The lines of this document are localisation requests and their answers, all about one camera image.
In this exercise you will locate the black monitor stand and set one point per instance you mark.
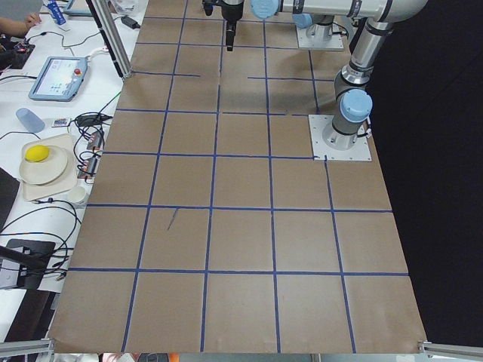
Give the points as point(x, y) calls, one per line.
point(24, 263)

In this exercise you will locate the person's hand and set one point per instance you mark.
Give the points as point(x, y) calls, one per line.
point(32, 19)

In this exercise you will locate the black power adapter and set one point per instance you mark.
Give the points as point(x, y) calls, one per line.
point(130, 22)

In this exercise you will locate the blue teach pendant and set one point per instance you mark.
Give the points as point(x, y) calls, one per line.
point(77, 8)
point(59, 79)

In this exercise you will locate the translucent blue cup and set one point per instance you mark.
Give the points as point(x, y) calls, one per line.
point(30, 120)

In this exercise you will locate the white paper cup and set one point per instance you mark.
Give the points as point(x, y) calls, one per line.
point(78, 196)

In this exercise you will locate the yellow lemon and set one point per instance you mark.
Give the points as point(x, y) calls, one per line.
point(37, 153)

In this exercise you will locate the beige plate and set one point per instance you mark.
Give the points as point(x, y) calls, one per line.
point(39, 173)

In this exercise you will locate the beige tray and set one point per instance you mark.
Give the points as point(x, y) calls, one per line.
point(66, 181)

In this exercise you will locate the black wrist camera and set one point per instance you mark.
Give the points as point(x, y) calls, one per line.
point(208, 6)

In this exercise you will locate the aluminium frame post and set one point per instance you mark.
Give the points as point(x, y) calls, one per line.
point(106, 25)

